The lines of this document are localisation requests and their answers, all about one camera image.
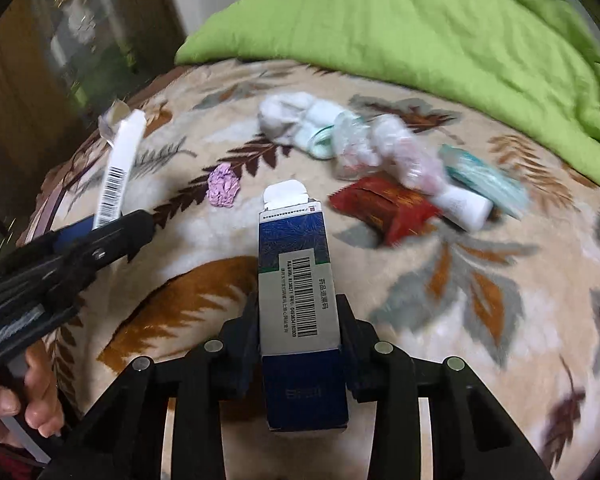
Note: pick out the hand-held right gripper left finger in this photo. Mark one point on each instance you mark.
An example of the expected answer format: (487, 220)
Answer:
(245, 350)

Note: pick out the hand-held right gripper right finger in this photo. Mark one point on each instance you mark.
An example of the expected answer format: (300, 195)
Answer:
(355, 360)

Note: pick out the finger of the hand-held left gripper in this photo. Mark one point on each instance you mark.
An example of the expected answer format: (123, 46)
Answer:
(75, 229)
(120, 237)

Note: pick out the blue white medicine box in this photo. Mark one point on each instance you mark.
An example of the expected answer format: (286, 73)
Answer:
(297, 310)

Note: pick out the long white barcode box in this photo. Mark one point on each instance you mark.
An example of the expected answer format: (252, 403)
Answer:
(120, 165)

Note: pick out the clear plastic bag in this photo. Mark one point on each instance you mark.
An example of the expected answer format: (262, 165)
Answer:
(354, 147)

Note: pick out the person's left hand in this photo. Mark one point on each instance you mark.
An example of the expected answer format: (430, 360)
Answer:
(40, 400)

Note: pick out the leaf-printed beige blanket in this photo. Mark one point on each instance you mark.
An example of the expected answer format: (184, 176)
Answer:
(430, 310)

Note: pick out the crumpled silver wrapper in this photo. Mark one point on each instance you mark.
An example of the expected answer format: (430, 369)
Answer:
(111, 120)

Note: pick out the crumpled purple paper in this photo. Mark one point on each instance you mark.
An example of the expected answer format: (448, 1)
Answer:
(223, 186)

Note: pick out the wooden cabinet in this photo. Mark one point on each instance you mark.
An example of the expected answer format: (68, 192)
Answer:
(15, 100)

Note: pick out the red snack packet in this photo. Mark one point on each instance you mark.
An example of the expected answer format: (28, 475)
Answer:
(385, 205)

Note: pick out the white spray bottle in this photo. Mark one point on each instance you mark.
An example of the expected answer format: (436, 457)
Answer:
(462, 207)

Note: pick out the white cloth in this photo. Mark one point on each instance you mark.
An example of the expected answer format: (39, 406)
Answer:
(285, 117)

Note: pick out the white red-printed plastic bag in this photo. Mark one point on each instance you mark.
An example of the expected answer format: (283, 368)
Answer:
(407, 155)

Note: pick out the white green-edged face mask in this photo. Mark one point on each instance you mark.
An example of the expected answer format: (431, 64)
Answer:
(320, 132)

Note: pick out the green duvet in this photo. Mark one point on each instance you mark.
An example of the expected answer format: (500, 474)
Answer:
(405, 35)

